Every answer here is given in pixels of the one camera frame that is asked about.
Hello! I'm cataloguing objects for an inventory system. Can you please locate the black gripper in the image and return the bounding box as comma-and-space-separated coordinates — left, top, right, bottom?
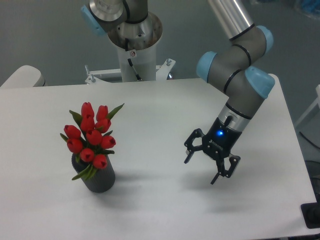
184, 118, 242, 185

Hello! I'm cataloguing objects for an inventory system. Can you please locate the black device at table edge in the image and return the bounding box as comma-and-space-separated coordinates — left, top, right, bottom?
300, 202, 320, 229

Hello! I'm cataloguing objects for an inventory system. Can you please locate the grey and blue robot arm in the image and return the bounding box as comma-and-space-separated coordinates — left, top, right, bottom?
81, 0, 275, 178

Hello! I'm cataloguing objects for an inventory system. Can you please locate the red tulip bouquet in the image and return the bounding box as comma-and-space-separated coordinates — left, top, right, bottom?
60, 102, 124, 181

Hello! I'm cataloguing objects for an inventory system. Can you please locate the white chair armrest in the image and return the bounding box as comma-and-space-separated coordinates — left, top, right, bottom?
0, 65, 47, 89

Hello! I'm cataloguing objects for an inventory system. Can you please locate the white furniture frame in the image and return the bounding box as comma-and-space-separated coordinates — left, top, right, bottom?
293, 85, 320, 129

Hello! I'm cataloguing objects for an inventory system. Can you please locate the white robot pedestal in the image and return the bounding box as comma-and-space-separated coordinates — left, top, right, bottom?
85, 12, 176, 84

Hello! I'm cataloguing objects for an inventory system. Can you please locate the dark grey ribbed vase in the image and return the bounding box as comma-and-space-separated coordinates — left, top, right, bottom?
71, 153, 116, 193

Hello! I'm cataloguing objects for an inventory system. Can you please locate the black pedestal cable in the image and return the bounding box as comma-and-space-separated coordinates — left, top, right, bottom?
124, 37, 143, 82

